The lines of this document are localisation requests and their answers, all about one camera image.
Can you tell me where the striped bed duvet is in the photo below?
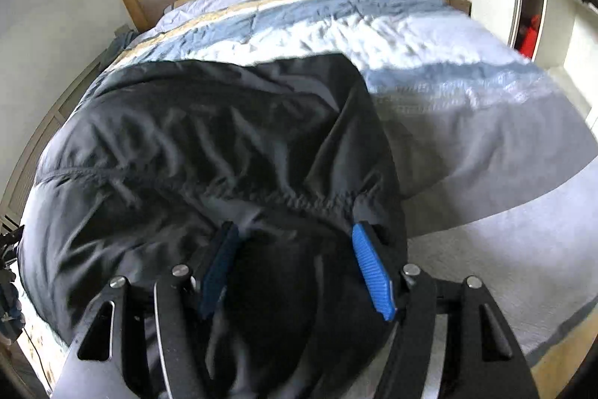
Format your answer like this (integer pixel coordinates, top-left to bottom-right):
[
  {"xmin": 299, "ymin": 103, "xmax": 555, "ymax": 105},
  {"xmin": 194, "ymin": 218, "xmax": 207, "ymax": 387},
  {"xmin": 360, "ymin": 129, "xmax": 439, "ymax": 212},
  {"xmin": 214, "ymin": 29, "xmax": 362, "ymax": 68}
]
[{"xmin": 19, "ymin": 0, "xmax": 598, "ymax": 399}]

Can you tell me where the black jacket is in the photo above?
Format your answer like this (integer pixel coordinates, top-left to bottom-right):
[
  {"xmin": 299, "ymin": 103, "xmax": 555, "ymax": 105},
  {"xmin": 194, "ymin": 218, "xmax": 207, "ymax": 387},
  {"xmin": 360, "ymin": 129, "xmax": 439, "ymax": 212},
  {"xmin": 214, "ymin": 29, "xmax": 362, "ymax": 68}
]
[{"xmin": 19, "ymin": 53, "xmax": 409, "ymax": 399}]

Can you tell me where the red bag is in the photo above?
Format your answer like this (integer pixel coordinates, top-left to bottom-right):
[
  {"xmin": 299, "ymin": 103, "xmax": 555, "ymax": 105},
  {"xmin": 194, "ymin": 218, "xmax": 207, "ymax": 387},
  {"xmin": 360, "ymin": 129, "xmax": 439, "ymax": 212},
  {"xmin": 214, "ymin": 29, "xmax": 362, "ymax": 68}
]
[{"xmin": 520, "ymin": 16, "xmax": 543, "ymax": 58}]

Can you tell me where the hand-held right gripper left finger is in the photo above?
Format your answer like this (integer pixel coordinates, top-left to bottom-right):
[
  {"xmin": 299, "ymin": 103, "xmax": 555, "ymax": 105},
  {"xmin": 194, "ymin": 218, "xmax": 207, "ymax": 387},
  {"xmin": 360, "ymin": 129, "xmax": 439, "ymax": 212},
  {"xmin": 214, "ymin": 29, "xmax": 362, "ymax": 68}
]
[{"xmin": 49, "ymin": 221, "xmax": 241, "ymax": 399}]

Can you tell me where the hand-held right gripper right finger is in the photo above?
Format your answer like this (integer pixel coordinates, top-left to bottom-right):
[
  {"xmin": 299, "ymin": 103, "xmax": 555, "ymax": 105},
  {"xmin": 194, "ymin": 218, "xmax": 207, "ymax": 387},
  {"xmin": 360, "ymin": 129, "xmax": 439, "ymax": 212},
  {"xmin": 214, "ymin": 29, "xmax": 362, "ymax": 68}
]
[{"xmin": 351, "ymin": 221, "xmax": 545, "ymax": 399}]

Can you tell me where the wooden nightstand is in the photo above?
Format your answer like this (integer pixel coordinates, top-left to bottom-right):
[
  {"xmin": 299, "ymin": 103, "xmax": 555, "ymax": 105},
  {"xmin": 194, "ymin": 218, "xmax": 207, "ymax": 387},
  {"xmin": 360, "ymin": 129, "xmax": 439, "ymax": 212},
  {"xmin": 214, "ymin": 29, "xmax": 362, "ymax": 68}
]
[{"xmin": 432, "ymin": 0, "xmax": 472, "ymax": 17}]

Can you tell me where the dark blue cloth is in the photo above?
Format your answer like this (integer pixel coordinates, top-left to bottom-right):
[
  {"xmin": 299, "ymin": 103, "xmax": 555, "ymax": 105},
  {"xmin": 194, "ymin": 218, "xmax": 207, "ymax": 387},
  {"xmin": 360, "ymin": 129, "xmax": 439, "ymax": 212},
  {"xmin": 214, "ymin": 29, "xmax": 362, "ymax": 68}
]
[{"xmin": 0, "ymin": 268, "xmax": 25, "ymax": 339}]

